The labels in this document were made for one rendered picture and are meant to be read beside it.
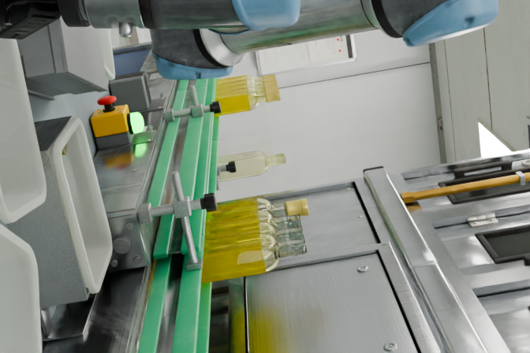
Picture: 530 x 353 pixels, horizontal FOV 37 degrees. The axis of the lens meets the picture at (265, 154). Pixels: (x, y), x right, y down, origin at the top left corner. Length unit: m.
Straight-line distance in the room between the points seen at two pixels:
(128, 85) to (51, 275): 0.87
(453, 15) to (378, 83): 6.53
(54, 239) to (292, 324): 0.51
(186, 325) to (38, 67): 0.42
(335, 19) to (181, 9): 0.50
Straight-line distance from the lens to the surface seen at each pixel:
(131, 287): 1.26
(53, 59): 1.14
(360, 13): 1.02
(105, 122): 1.66
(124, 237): 1.29
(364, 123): 7.54
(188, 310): 1.19
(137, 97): 1.92
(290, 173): 7.61
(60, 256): 1.11
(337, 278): 1.56
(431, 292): 1.48
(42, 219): 1.09
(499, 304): 1.51
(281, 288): 1.55
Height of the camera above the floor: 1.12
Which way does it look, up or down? 1 degrees down
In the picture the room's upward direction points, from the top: 80 degrees clockwise
